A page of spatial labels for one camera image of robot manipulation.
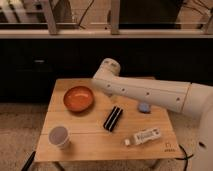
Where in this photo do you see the blue sponge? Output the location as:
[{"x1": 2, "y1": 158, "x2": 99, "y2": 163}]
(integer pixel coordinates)
[{"x1": 138, "y1": 102, "x2": 151, "y2": 113}]

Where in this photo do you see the white paper cup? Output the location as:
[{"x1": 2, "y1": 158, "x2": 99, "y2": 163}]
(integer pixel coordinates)
[{"x1": 48, "y1": 126, "x2": 70, "y2": 149}]

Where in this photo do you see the black table leg handle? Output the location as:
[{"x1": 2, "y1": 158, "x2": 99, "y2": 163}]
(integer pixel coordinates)
[{"x1": 21, "y1": 151, "x2": 36, "y2": 171}]

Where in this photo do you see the black cable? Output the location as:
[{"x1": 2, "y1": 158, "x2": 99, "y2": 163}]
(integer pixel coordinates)
[{"x1": 174, "y1": 144, "x2": 194, "y2": 171}]

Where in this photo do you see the white plastic bottle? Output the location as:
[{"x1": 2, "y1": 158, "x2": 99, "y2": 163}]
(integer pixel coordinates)
[{"x1": 124, "y1": 128, "x2": 162, "y2": 146}]

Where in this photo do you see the dark cabinet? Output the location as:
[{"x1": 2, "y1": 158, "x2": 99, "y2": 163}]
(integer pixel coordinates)
[{"x1": 0, "y1": 38, "x2": 213, "y2": 102}]

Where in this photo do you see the orange ceramic bowl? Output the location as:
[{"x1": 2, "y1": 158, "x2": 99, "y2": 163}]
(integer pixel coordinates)
[{"x1": 63, "y1": 86, "x2": 94, "y2": 112}]

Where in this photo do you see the black striped case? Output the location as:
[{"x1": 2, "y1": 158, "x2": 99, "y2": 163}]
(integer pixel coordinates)
[{"x1": 103, "y1": 106, "x2": 123, "y2": 132}]

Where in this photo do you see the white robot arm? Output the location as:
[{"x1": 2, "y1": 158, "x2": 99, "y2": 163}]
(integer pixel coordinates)
[{"x1": 92, "y1": 58, "x2": 213, "y2": 171}]

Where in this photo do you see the wooden folding table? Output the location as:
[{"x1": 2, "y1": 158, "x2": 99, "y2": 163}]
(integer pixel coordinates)
[{"x1": 35, "y1": 78, "x2": 181, "y2": 162}]

